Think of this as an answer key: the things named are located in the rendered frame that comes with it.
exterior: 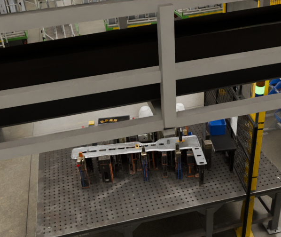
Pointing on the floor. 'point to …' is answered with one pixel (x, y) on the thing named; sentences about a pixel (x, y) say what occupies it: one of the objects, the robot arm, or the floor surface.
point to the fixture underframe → (206, 219)
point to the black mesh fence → (238, 145)
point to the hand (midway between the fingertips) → (180, 138)
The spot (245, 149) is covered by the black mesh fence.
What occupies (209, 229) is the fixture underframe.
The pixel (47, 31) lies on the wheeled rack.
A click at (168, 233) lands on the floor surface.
